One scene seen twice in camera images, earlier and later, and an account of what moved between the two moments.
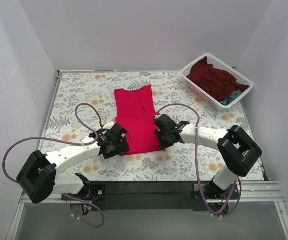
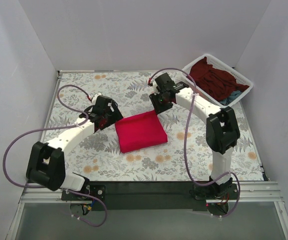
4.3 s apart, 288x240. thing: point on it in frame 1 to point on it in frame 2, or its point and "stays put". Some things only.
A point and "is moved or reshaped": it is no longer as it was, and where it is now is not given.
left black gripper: x=120 y=144 to x=114 y=116
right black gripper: x=162 y=135 to x=159 y=104
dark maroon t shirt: x=218 y=82 stays put
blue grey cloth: x=230 y=98 stays put
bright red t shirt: x=135 y=112 is moved or reshaped
